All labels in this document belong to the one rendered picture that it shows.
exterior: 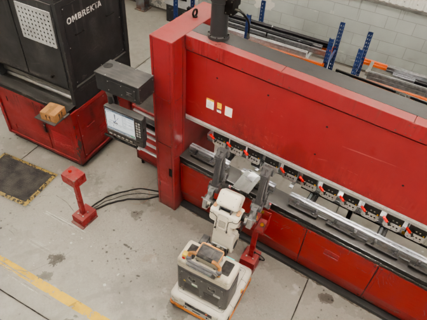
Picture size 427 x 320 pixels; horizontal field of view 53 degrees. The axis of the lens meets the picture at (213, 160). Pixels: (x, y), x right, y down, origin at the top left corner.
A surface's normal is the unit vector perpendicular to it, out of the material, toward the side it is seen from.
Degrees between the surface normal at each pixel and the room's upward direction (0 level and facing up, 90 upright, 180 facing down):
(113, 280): 0
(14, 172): 0
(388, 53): 90
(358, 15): 90
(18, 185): 0
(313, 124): 90
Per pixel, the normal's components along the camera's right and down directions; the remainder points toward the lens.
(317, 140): -0.55, 0.57
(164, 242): 0.05, -0.71
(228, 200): -0.31, -0.03
